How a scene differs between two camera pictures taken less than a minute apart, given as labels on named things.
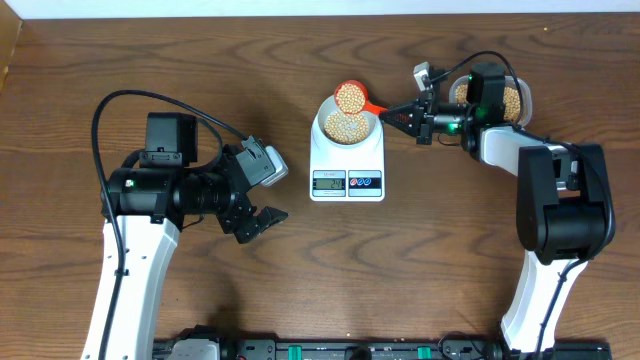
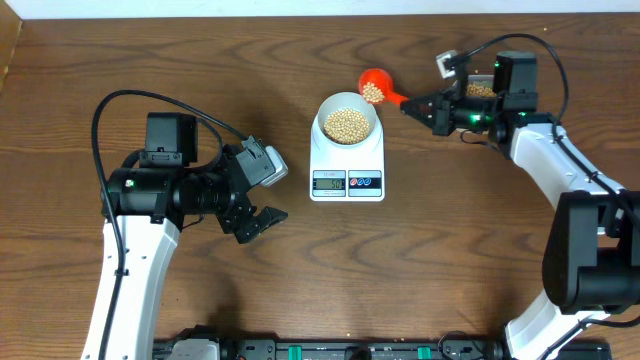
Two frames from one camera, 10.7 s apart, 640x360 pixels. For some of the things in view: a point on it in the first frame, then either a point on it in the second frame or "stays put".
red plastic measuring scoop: (352, 97) -> (384, 81)
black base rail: (456, 348) stays put
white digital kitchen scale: (346, 174) stays put
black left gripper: (234, 217) stays put
